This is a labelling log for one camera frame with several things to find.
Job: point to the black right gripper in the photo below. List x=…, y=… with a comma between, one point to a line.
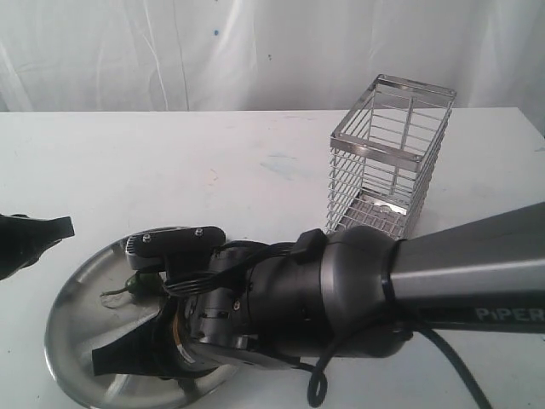
x=239, y=310

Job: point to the round stainless steel plate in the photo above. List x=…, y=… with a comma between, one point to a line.
x=81, y=320

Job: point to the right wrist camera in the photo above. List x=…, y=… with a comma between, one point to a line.
x=187, y=249

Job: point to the white backdrop curtain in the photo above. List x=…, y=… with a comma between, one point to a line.
x=228, y=55

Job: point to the wire metal utensil holder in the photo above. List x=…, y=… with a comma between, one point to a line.
x=383, y=154

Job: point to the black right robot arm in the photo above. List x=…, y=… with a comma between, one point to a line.
x=355, y=293

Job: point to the green chili pepper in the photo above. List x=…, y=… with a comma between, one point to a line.
x=140, y=285

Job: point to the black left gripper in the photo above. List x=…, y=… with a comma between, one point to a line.
x=23, y=239

